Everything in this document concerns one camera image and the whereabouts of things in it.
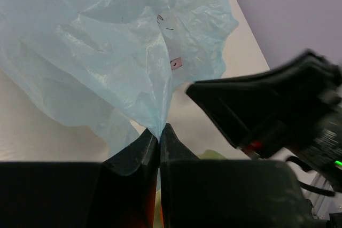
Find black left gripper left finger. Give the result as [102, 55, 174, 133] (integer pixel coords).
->
[1, 130, 158, 227]

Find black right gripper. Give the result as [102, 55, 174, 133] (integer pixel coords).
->
[186, 50, 341, 185]

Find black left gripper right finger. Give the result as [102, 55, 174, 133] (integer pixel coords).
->
[160, 124, 313, 227]

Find light blue plastic bag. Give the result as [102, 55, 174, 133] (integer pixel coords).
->
[1, 0, 238, 154]

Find orange fake orange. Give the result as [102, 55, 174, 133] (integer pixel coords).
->
[153, 180, 164, 228]

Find white printed inner bag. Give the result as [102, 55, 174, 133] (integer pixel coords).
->
[157, 12, 182, 70]

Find green flower-shaped glass bowl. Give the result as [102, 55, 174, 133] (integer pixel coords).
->
[197, 150, 227, 160]

